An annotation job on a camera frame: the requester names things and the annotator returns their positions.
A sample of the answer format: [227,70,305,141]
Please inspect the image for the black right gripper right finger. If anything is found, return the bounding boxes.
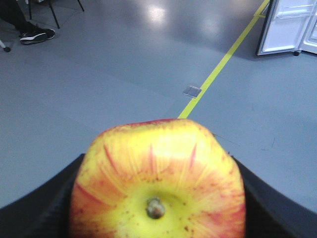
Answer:
[234,158,317,238]

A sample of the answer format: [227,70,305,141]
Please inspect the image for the black white sneaker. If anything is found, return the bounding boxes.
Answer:
[20,28,55,45]

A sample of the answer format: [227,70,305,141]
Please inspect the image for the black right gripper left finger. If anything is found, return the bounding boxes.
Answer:
[0,154,84,238]

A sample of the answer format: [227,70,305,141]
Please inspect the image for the red yellow apple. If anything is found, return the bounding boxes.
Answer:
[68,119,246,238]

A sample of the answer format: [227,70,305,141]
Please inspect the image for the black chair legs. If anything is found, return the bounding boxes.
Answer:
[25,0,85,29]

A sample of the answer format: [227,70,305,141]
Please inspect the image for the clear floor outlet cover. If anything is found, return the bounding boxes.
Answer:
[183,85,202,98]

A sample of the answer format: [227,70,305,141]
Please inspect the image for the fridge door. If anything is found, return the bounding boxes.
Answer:
[256,0,317,56]

